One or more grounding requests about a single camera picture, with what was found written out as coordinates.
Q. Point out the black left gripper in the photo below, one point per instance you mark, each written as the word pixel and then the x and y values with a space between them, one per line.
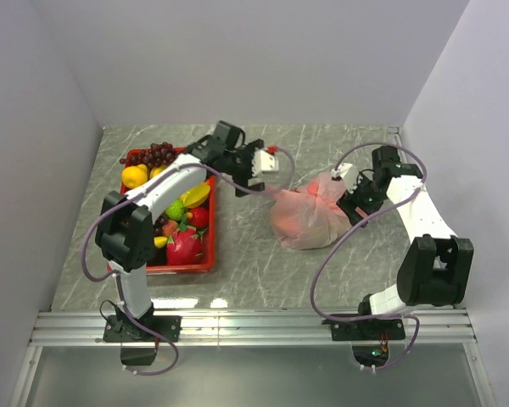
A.
pixel 243 181

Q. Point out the yellow fake star fruit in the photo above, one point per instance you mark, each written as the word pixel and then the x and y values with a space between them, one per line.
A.
pixel 196 196

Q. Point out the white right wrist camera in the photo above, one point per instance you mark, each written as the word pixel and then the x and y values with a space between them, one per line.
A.
pixel 348 174

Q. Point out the pink fake dragon fruit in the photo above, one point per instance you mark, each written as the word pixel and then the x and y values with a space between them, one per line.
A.
pixel 184 247

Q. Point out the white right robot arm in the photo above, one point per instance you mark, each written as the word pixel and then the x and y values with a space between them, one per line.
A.
pixel 435 270

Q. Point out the pink plastic bag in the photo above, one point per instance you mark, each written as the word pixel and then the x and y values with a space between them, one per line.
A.
pixel 308 216

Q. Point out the yellow fake lemon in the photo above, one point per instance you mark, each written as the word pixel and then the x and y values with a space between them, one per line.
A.
pixel 134 176

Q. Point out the aluminium mounting rail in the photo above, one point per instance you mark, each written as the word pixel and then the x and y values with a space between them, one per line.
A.
pixel 244 327

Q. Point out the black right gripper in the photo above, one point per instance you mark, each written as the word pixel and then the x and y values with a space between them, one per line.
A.
pixel 349 203

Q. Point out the red fake grapes bunch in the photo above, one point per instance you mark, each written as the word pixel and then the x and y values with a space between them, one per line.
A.
pixel 156 155

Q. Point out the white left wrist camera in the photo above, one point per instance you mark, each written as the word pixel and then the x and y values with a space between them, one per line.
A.
pixel 263 162

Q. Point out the yellow fake banana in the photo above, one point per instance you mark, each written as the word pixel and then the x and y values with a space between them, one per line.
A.
pixel 160 242

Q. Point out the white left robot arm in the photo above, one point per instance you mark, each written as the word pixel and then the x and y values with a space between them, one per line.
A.
pixel 124 231

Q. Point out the red plastic tray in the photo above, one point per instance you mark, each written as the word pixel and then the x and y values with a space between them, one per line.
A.
pixel 158 264

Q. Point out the green round fake fruit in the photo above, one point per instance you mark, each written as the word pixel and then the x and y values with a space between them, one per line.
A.
pixel 176 210

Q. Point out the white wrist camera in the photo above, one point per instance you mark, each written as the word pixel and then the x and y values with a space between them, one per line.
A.
pixel 263 162
pixel 348 174

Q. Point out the dark purple fake grapes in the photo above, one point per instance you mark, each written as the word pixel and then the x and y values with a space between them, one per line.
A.
pixel 159 224

